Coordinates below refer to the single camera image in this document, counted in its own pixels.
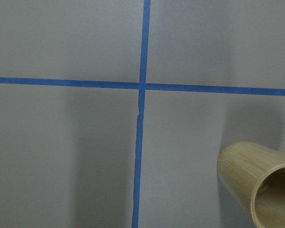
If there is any tan wooden chopstick cup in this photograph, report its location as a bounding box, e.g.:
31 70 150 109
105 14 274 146
217 142 285 228

